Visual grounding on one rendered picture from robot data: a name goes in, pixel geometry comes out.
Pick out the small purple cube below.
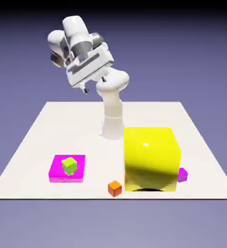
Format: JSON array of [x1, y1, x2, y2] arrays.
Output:
[[177, 167, 189, 183]]

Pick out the large yellow box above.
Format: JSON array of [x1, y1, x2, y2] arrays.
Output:
[[124, 126, 182, 192]]

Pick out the small orange cube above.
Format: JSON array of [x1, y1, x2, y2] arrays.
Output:
[[107, 180, 123, 198]]

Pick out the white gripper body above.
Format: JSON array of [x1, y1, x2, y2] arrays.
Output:
[[65, 42, 114, 87]]

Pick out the large magenta box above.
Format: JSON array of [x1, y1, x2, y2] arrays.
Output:
[[49, 154, 86, 183]]

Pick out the small green cube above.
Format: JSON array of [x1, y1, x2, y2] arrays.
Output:
[[61, 156, 78, 176]]

